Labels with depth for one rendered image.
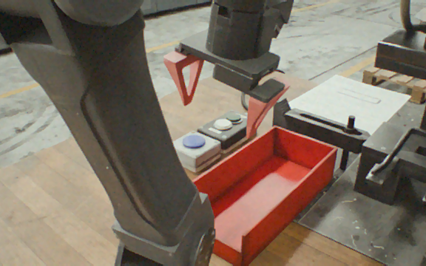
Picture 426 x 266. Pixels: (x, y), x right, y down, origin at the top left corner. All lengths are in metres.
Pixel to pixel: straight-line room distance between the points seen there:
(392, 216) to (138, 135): 0.45
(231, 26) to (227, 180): 0.27
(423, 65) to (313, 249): 0.28
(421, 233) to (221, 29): 0.40
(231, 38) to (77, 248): 0.34
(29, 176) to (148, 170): 0.47
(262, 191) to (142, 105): 0.40
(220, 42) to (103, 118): 0.23
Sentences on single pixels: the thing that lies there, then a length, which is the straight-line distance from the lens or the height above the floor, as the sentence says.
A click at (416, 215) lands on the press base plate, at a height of 0.90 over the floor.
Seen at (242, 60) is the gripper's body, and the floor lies 1.14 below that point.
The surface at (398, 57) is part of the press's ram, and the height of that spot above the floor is 1.13.
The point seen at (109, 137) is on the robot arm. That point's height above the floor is 1.16.
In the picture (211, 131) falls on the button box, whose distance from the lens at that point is 0.72.
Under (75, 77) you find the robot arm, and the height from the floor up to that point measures 1.21.
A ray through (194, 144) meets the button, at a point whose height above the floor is 0.94.
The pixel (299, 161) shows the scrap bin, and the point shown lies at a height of 0.91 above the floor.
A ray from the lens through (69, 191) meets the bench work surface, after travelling 0.66.
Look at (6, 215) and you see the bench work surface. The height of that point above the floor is 0.90.
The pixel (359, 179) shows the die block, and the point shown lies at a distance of 0.64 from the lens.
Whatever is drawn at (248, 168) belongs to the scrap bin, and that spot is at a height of 0.91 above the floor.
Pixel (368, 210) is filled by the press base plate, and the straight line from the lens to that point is 0.62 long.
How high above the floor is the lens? 1.28
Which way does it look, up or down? 29 degrees down
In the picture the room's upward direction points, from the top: straight up
